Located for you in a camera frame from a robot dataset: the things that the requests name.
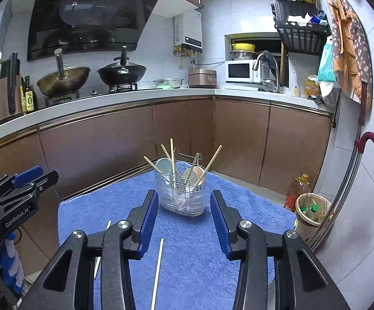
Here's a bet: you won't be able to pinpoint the white ceramic spoon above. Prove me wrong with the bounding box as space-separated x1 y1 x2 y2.
183 168 198 188

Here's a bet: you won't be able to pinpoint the wooden chopstick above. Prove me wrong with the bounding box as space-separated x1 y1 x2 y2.
143 155 171 184
192 144 223 191
169 138 176 189
150 238 164 310
160 143 172 161
188 153 200 169

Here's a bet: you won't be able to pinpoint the light blue ceramic spoon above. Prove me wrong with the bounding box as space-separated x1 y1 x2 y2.
155 158 173 181

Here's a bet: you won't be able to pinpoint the brown kitchen cabinets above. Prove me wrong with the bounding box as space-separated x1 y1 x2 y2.
0 96 331 274

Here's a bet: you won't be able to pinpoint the chrome kitchen faucet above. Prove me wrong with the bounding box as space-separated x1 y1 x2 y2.
252 50 279 93

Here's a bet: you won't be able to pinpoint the left blue gloved hand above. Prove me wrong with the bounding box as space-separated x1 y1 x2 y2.
0 233 24 299

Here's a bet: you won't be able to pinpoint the blue towel mat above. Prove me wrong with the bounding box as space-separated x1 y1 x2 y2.
58 172 295 309

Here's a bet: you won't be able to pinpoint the cooking oil bottle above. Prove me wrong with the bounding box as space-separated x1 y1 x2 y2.
283 174 311 212

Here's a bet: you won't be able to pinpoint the woven waste basket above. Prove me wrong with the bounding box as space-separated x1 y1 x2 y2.
295 192 331 242

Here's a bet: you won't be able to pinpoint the olive oil bottle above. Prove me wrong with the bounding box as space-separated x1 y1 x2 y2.
24 76 37 113

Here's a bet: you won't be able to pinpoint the knife block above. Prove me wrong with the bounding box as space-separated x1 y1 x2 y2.
0 52 23 125

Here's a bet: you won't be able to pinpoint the brown rice cooker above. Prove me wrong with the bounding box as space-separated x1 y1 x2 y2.
187 68 217 88

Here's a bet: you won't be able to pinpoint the black wok with lid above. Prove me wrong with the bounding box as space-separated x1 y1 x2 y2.
97 45 146 86

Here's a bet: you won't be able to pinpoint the white microwave oven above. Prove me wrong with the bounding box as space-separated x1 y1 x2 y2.
225 59 261 84

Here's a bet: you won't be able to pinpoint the yellow detergent bag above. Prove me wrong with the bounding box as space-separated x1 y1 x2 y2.
305 75 321 98

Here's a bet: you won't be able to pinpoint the yellow lidded pot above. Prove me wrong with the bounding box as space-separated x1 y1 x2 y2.
232 43 256 52

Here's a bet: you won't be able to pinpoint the teal plastic bag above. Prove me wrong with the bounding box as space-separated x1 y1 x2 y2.
317 36 337 83

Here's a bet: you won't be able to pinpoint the white water heater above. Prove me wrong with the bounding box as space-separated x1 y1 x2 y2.
173 10 203 53

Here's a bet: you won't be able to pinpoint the black range hood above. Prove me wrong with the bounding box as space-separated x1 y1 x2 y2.
27 0 158 62

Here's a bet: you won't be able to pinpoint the brown patterned apron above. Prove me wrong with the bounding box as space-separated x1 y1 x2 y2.
326 0 373 109

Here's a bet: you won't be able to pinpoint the clear utensil holder wire rack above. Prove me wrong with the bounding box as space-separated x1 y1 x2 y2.
155 147 207 217

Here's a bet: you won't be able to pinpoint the brass wok with handle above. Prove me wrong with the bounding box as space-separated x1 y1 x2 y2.
37 48 90 98

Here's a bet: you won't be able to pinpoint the maroon handled umbrella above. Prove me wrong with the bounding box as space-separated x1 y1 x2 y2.
307 81 374 251

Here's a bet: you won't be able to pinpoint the black wall dish rack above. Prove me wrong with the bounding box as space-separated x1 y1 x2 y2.
272 0 331 56

